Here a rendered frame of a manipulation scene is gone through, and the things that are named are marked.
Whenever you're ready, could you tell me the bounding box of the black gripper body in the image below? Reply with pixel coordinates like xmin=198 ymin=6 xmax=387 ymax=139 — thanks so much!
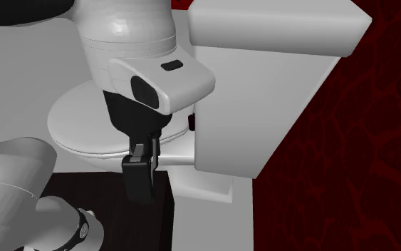
xmin=103 ymin=90 xmax=173 ymax=138

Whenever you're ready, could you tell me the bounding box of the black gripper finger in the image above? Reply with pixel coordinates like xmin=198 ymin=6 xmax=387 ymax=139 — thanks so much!
xmin=121 ymin=133 xmax=155 ymax=205
xmin=151 ymin=132 xmax=162 ymax=172

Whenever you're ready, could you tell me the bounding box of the dark robot stand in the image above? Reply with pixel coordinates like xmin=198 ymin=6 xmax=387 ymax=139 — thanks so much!
xmin=39 ymin=170 xmax=175 ymax=251

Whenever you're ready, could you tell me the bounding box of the white toilet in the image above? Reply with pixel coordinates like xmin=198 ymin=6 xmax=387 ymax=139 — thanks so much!
xmin=46 ymin=0 xmax=373 ymax=205

